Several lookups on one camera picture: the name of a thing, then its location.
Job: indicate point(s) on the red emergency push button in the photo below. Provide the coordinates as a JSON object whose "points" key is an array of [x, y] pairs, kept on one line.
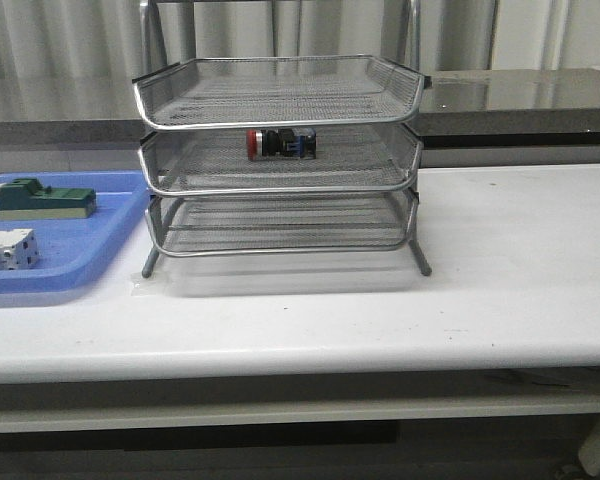
{"points": [[266, 144]]}

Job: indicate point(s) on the silver mesh tray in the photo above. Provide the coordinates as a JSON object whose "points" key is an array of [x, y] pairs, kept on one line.
{"points": [[223, 226], [358, 158], [235, 93]]}

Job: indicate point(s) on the blue plastic tray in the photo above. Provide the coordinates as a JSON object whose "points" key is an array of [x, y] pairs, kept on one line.
{"points": [[75, 252]]}

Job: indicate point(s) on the white pleated curtain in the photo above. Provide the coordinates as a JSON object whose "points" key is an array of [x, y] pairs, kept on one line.
{"points": [[80, 39]]}

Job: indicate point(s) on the green terminal block component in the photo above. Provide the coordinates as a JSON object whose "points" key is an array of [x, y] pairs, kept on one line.
{"points": [[29, 199]]}

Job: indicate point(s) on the grey stone counter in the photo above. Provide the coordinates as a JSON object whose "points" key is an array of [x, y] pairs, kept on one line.
{"points": [[460, 109]]}

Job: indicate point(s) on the grey metal rack frame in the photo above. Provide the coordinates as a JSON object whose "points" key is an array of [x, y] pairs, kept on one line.
{"points": [[409, 31]]}

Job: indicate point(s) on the white circuit breaker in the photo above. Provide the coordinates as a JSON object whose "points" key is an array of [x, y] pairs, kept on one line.
{"points": [[18, 249]]}

